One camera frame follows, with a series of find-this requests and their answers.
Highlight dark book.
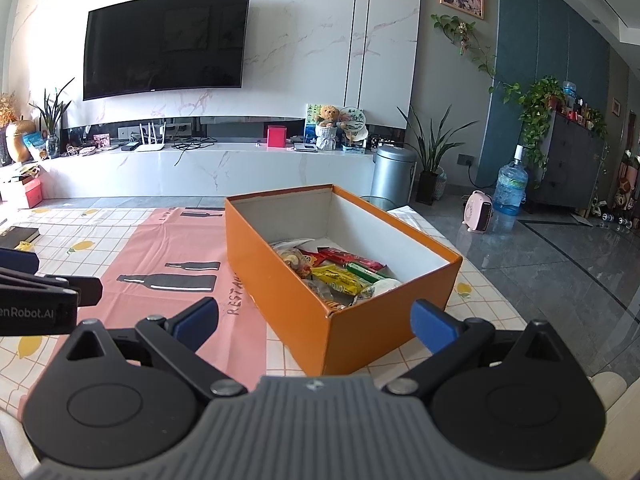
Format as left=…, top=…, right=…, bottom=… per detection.
left=0, top=226, right=41, bottom=249

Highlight red storage box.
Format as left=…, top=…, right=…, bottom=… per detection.
left=0, top=177, right=44, bottom=210

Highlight blue water bottle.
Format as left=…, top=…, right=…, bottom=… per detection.
left=492, top=144, right=530, bottom=231

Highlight white router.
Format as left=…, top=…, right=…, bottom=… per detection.
left=136, top=122, right=166, bottom=154

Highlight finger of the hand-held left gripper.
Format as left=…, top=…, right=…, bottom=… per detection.
left=0, top=247, right=41, bottom=274
left=0, top=267, right=104, bottom=307

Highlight white blue snack packet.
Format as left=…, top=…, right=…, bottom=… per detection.
left=356, top=278, right=403, bottom=307

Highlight silver trash can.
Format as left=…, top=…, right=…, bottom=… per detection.
left=370, top=145, right=418, bottom=206

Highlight round glass table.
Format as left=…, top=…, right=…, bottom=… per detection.
left=357, top=195, right=401, bottom=211

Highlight brown teddy bear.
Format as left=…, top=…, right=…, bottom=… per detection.
left=315, top=105, right=341, bottom=129

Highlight pink fan heater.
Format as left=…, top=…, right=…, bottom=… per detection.
left=462, top=190, right=495, bottom=234

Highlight dark red biscuit packet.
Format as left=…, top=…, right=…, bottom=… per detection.
left=320, top=247, right=385, bottom=271

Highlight grey cabinet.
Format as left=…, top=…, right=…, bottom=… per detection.
left=530, top=110, right=609, bottom=211

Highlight potted long-leaf plant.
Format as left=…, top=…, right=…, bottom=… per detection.
left=397, top=105, right=479, bottom=206

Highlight clear candy packet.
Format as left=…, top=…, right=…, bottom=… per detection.
left=272, top=247, right=314, bottom=279

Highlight white marble television console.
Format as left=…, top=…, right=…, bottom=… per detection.
left=47, top=140, right=376, bottom=200

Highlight green snack packet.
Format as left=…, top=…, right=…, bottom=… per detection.
left=347, top=261, right=387, bottom=281

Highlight orange cardboard box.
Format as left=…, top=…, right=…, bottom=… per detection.
left=224, top=184, right=463, bottom=376

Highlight gold vase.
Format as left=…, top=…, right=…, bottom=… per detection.
left=0, top=92, right=39, bottom=164

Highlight black cables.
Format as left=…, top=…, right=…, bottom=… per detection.
left=172, top=135, right=219, bottom=166

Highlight potted orchid plant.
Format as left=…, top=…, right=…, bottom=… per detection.
left=30, top=77, right=76, bottom=159

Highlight black television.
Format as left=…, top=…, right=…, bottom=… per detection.
left=82, top=0, right=252, bottom=101

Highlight round paper fan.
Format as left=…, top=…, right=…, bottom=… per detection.
left=337, top=106, right=369, bottom=141

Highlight yellow snack packet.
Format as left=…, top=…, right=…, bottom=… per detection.
left=310, top=265, right=372, bottom=297

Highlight pothos plant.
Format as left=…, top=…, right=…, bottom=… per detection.
left=502, top=76, right=569, bottom=189

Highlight hanging vine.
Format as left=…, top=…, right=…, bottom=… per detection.
left=431, top=14, right=521, bottom=106

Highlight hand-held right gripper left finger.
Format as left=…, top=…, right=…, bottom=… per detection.
left=62, top=297, right=249, bottom=399

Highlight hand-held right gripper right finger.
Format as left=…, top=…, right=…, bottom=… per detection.
left=382, top=300, right=576, bottom=395

